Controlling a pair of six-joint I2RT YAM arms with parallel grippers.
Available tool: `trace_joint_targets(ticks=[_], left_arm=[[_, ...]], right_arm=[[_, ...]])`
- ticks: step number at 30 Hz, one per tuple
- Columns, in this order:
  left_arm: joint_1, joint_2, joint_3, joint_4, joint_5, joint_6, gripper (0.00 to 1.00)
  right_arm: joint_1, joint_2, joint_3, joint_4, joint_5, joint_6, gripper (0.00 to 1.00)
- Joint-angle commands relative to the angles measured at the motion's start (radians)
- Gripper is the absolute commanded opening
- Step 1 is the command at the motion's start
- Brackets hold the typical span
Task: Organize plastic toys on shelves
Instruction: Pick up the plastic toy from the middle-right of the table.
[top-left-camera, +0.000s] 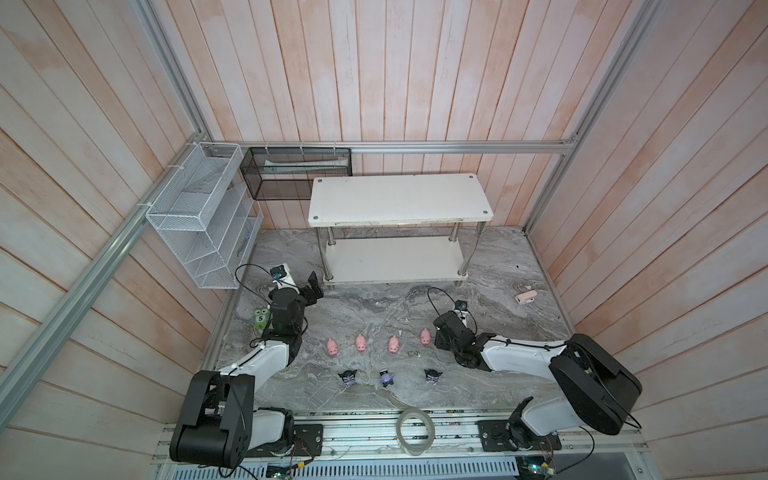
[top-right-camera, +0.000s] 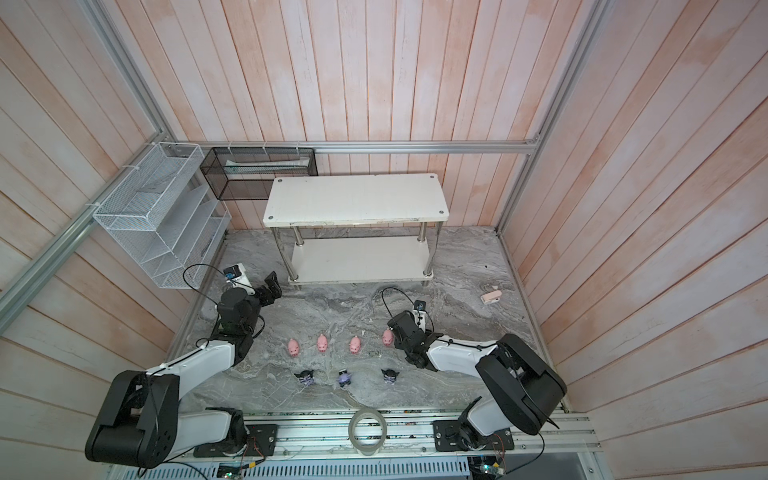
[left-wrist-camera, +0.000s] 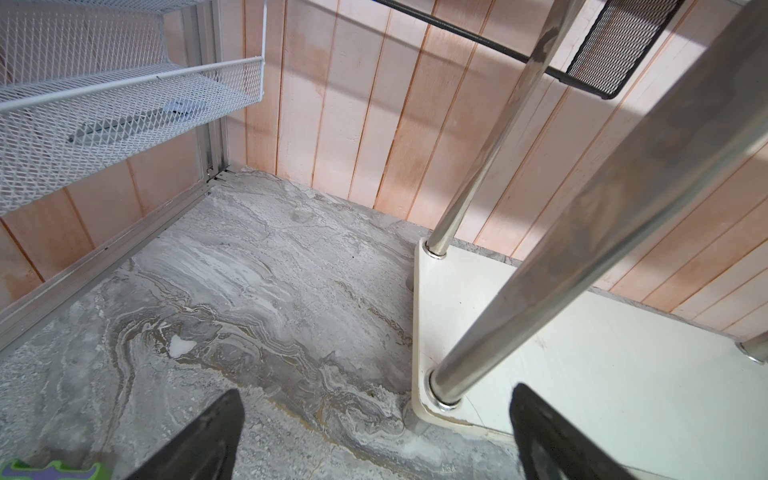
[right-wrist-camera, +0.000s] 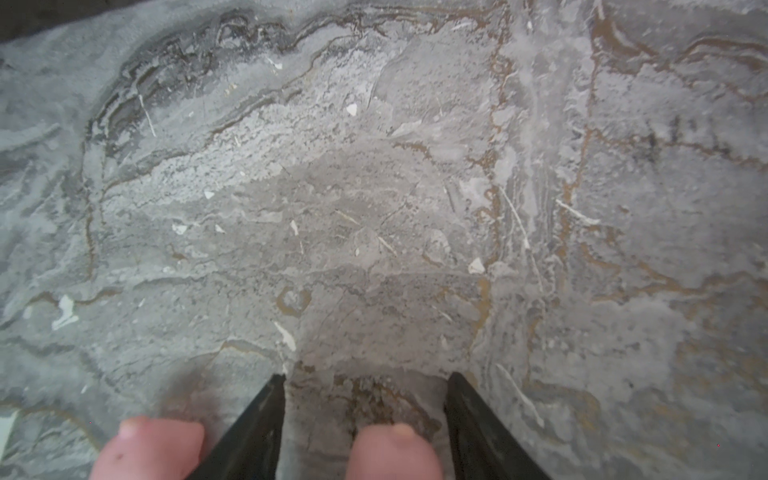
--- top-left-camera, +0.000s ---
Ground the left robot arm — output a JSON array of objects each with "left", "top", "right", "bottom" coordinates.
[{"left": 169, "top": 264, "right": 323, "bottom": 469}]

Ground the green frog block toy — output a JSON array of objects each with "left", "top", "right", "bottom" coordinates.
[{"left": 252, "top": 308, "right": 271, "bottom": 335}]

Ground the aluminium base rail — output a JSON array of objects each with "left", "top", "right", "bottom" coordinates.
[{"left": 149, "top": 407, "right": 650, "bottom": 466}]

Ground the white wire mesh rack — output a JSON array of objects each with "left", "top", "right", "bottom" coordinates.
[{"left": 146, "top": 142, "right": 263, "bottom": 290}]

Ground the clear tape roll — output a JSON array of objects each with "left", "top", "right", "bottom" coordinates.
[{"left": 395, "top": 407, "right": 436, "bottom": 456}]

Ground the black purple figure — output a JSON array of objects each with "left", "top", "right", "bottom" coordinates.
[
  {"left": 338, "top": 370, "right": 357, "bottom": 386},
  {"left": 424, "top": 369, "right": 443, "bottom": 385}
]

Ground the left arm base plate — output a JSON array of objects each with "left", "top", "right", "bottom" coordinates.
[{"left": 245, "top": 423, "right": 324, "bottom": 458}]

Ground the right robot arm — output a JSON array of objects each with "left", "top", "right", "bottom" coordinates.
[{"left": 433, "top": 309, "right": 642, "bottom": 451}]

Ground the pink small toy right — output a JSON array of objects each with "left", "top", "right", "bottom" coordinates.
[{"left": 515, "top": 290, "right": 538, "bottom": 305}]

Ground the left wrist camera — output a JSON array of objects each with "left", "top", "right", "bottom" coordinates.
[{"left": 269, "top": 263, "right": 299, "bottom": 291}]

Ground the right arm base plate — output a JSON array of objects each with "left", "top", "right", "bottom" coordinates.
[{"left": 476, "top": 420, "right": 562, "bottom": 452}]

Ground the white two-tier shelf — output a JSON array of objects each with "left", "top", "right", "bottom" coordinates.
[{"left": 308, "top": 173, "right": 494, "bottom": 285}]

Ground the purple figure middle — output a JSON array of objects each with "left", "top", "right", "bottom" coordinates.
[{"left": 379, "top": 370, "right": 394, "bottom": 388}]

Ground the pink pig toy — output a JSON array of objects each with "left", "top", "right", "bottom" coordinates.
[
  {"left": 326, "top": 339, "right": 339, "bottom": 357},
  {"left": 419, "top": 328, "right": 432, "bottom": 346},
  {"left": 387, "top": 336, "right": 400, "bottom": 355},
  {"left": 355, "top": 334, "right": 367, "bottom": 353}
]

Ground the black mesh basket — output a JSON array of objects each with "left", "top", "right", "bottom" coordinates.
[{"left": 240, "top": 146, "right": 353, "bottom": 201}]

